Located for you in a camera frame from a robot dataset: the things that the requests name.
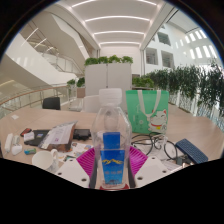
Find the small white card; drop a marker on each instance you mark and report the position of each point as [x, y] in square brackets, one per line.
[29, 136]

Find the black chair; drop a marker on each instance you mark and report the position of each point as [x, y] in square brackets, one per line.
[51, 103]

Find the small white paper sheet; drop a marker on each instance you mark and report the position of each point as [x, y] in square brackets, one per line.
[15, 117]

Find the wooden planter with plants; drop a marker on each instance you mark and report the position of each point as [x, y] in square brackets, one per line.
[142, 81]

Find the brown planter with plants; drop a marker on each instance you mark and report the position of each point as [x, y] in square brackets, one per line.
[80, 91]

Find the clear blue-label water bottle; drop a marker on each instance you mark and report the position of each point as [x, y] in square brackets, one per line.
[111, 133]

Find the black wallet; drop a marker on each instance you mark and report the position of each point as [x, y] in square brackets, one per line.
[82, 134]

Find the row of green plants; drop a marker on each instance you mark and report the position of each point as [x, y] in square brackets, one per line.
[193, 83]

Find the white computer mouse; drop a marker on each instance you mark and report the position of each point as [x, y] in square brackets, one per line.
[16, 149]

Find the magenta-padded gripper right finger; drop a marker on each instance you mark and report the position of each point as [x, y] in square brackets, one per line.
[150, 170]

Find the green cat-print tote bag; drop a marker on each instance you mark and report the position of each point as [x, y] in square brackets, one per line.
[148, 111]

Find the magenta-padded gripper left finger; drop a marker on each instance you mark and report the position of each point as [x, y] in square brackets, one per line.
[71, 171]

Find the white power strip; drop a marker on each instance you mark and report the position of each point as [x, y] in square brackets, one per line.
[8, 143]

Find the black notebook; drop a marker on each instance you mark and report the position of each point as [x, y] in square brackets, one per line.
[40, 137]

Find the white charger block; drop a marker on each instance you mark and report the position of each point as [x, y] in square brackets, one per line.
[15, 139]

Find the small teal packet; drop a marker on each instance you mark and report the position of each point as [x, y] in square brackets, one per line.
[30, 151]

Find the brown package with paper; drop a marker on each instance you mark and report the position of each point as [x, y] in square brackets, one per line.
[58, 136]

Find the colourful sticker sheet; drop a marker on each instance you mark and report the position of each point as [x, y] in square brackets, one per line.
[80, 148]

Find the dark red phone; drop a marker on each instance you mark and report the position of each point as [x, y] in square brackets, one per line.
[25, 132]

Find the ceiling light strips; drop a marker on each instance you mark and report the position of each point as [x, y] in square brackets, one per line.
[116, 18]

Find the glass balustrade railing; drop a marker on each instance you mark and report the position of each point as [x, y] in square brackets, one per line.
[30, 98]

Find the white cabinet with plants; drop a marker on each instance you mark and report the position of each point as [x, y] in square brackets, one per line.
[108, 80]

